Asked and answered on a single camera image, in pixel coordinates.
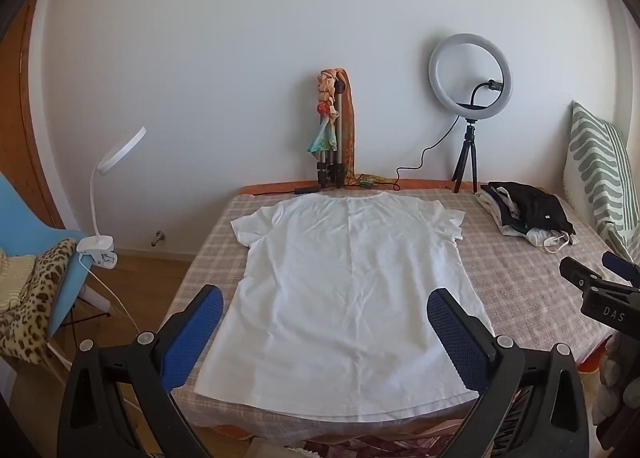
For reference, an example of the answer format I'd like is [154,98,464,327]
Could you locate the black garment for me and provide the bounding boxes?
[487,181,576,239]

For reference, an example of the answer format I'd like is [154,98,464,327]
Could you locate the cream knitted cloth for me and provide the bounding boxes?
[0,248,38,319]

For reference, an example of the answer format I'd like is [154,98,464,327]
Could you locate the person's right hand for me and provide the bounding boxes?
[594,333,640,439]

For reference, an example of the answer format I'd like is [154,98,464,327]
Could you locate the dark red patterned cloth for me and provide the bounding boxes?
[285,418,506,458]

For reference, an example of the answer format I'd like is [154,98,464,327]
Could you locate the white clamp lamp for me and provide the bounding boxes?
[76,126,147,269]

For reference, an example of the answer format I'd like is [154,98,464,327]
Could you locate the blue chair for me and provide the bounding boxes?
[0,170,113,374]

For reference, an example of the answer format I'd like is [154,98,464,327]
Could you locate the black ring light cable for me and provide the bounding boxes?
[294,112,461,197]

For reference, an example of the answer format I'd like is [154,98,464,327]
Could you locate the beige plaid blanket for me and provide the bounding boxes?
[157,186,631,439]

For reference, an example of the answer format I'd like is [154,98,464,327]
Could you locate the green striped pillow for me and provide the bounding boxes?
[564,100,640,263]

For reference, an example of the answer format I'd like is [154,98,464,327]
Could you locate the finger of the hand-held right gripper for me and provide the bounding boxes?
[559,256,608,296]
[601,251,640,286]

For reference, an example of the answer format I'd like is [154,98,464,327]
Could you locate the white t-shirt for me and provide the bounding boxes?
[192,191,496,423]

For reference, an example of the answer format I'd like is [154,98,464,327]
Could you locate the pile of folded clothes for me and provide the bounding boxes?
[475,188,576,253]

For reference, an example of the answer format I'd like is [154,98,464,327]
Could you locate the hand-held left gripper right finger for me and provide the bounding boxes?
[426,288,591,458]

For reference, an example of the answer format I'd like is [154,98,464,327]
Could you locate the white ring light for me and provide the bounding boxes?
[428,32,514,116]

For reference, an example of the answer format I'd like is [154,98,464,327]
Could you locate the white lamp cable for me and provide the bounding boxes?
[80,255,148,339]

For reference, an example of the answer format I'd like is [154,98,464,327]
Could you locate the small black tripod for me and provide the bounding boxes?
[451,117,483,195]

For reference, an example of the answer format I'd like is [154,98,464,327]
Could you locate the grey folded tripod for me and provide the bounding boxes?
[315,80,348,189]

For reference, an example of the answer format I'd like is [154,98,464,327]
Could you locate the leopard print blanket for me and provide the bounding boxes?
[0,238,78,366]

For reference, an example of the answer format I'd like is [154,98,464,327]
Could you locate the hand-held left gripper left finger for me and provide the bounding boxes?
[57,284,224,458]

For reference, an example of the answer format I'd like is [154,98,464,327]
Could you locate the black gooseneck phone holder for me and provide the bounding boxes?
[457,80,506,111]

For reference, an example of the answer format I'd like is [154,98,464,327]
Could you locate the colourful orange scarf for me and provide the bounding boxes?
[306,68,396,189]

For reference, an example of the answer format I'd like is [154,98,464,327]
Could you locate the wooden door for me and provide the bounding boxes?
[0,0,66,229]

